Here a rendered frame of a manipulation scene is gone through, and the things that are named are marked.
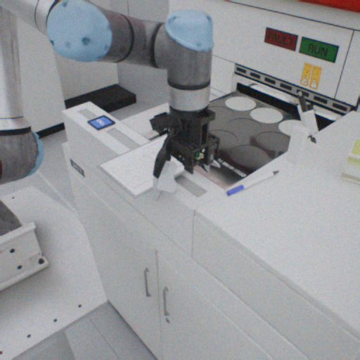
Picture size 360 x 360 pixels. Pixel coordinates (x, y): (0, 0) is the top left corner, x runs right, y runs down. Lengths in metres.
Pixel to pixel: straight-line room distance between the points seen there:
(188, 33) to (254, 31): 0.71
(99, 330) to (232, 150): 1.02
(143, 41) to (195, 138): 0.18
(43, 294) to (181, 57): 0.52
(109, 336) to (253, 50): 1.25
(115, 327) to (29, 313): 0.93
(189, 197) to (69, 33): 0.39
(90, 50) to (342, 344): 0.55
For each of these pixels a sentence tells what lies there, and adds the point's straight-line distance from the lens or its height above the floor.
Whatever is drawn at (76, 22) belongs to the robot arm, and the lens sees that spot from 0.51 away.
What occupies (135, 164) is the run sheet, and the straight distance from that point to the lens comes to 0.81.
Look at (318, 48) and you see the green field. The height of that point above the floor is 1.10.
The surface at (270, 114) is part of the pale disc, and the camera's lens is 1.18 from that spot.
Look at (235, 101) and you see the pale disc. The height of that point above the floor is 0.90.
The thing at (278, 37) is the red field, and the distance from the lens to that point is 1.22.
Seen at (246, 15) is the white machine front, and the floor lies 1.14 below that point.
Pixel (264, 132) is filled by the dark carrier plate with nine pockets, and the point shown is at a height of 0.90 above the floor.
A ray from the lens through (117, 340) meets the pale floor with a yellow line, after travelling 1.64.
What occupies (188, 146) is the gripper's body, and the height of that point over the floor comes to 1.08.
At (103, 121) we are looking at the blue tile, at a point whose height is 0.96.
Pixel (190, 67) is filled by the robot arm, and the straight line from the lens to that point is 0.59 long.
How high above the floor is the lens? 1.44
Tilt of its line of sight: 38 degrees down
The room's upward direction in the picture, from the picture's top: straight up
